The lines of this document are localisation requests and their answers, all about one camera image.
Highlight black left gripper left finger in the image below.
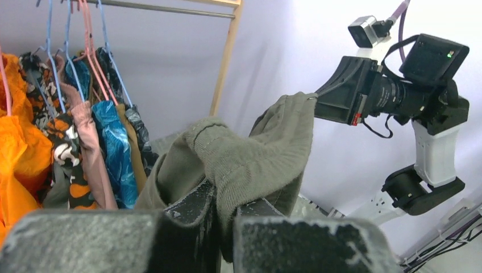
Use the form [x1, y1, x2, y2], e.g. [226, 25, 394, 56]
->
[1, 181, 220, 272]

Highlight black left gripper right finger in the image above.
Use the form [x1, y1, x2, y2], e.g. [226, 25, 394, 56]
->
[232, 199, 400, 273]

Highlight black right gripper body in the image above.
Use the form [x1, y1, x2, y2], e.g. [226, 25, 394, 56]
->
[314, 56, 381, 125]

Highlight olive green shorts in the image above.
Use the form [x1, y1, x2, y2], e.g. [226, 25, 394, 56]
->
[135, 92, 317, 263]

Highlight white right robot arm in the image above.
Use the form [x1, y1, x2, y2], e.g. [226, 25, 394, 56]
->
[314, 34, 469, 225]

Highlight dark leaf-print shorts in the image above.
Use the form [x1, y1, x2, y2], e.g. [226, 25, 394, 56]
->
[95, 47, 159, 176]

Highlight blue patterned shorts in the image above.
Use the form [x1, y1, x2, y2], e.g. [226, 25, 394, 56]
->
[64, 56, 139, 210]

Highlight pink hanging shorts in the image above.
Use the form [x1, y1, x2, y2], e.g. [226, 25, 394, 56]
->
[52, 54, 119, 210]

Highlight orange hanging shorts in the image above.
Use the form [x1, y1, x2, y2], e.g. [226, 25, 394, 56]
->
[1, 53, 52, 241]

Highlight brown hanging shorts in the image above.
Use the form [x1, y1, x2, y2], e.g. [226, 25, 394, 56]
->
[88, 65, 148, 195]

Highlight black orange patterned shorts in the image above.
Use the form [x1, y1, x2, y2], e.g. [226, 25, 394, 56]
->
[19, 52, 98, 210]

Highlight wooden clothes rack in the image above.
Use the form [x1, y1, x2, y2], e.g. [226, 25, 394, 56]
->
[105, 0, 244, 116]

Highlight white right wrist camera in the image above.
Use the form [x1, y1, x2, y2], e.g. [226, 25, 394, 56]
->
[348, 15, 394, 48]

